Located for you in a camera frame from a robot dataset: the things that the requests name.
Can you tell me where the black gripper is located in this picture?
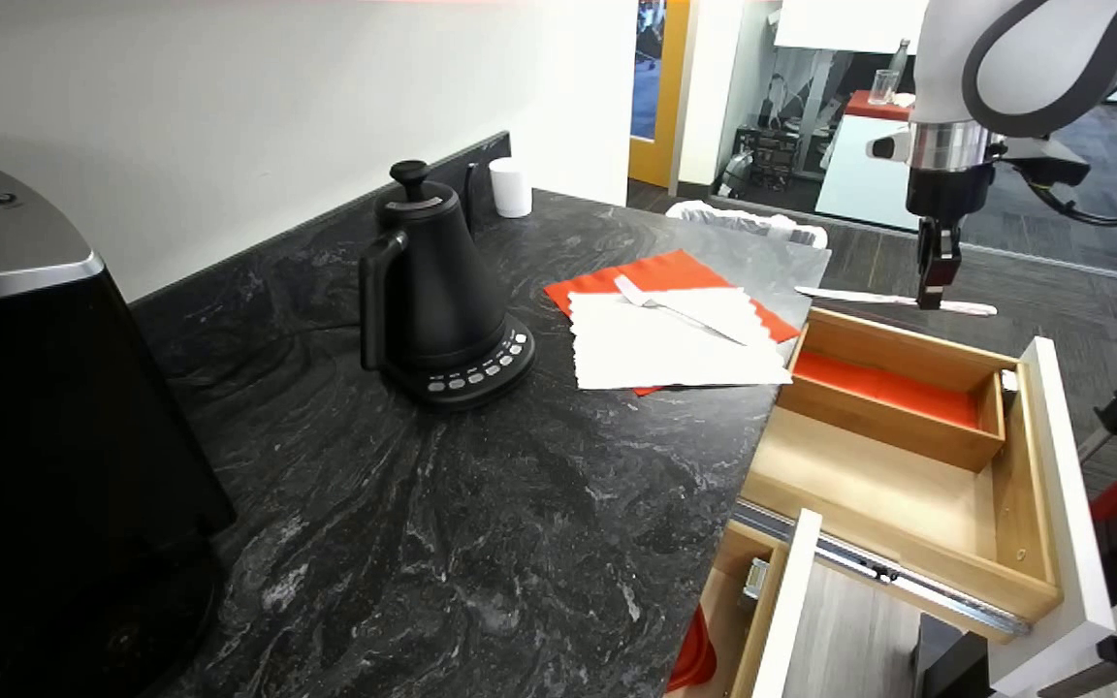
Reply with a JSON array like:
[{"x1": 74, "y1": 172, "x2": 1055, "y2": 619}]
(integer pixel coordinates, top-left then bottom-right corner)
[{"x1": 904, "y1": 158, "x2": 998, "y2": 311}]

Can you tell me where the red drawer liner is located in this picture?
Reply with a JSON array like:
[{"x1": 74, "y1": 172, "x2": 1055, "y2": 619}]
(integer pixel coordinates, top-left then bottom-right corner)
[{"x1": 796, "y1": 351, "x2": 989, "y2": 432}]

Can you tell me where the large open wooden drawer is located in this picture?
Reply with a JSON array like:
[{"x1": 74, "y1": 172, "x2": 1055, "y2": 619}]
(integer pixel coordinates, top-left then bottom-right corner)
[{"x1": 735, "y1": 303, "x2": 1117, "y2": 650}]

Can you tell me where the small open wooden drawer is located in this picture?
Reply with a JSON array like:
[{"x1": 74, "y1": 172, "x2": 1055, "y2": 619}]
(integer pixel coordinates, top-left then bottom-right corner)
[{"x1": 664, "y1": 504, "x2": 829, "y2": 698}]

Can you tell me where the white cabinet with red top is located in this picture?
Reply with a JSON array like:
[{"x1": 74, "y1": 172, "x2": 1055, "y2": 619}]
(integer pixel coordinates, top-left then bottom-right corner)
[{"x1": 814, "y1": 86, "x2": 925, "y2": 234}]

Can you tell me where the trash bin with plastic bag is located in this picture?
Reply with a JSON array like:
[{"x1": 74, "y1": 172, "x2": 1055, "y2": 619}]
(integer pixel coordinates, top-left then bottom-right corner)
[{"x1": 664, "y1": 199, "x2": 833, "y2": 331}]

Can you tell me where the white whiteboard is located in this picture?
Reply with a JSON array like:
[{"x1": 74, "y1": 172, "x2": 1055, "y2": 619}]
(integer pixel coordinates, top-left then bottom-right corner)
[{"x1": 772, "y1": 0, "x2": 938, "y2": 57}]

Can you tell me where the white paper napkin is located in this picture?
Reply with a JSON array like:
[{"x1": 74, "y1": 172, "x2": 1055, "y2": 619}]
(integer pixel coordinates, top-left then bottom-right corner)
[{"x1": 565, "y1": 283, "x2": 796, "y2": 397}]

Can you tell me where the white mug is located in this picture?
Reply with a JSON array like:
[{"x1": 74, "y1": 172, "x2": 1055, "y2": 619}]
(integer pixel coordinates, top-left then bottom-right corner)
[{"x1": 487, "y1": 157, "x2": 540, "y2": 224}]

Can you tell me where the black cylindrical shaker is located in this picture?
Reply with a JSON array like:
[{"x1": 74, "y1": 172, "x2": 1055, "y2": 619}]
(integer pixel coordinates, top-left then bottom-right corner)
[{"x1": 463, "y1": 158, "x2": 499, "y2": 238}]

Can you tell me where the black electric kettle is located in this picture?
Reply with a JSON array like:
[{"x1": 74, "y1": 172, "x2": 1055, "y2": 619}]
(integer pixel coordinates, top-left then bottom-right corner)
[{"x1": 359, "y1": 157, "x2": 545, "y2": 410}]

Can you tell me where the black silver coffee machine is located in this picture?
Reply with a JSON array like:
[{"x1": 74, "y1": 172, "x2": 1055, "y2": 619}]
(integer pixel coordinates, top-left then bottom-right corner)
[{"x1": 0, "y1": 142, "x2": 241, "y2": 698}]

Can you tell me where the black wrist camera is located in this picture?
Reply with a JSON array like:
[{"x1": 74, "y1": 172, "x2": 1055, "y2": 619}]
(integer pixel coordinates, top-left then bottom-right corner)
[{"x1": 987, "y1": 131, "x2": 1095, "y2": 194}]

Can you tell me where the metal drawer slide rail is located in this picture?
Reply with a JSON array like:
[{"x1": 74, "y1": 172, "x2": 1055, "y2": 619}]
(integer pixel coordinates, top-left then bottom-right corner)
[{"x1": 730, "y1": 501, "x2": 1032, "y2": 640}]

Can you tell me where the yellow door frame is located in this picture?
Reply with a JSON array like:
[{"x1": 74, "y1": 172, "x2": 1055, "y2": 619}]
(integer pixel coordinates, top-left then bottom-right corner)
[{"x1": 625, "y1": 0, "x2": 700, "y2": 199}]

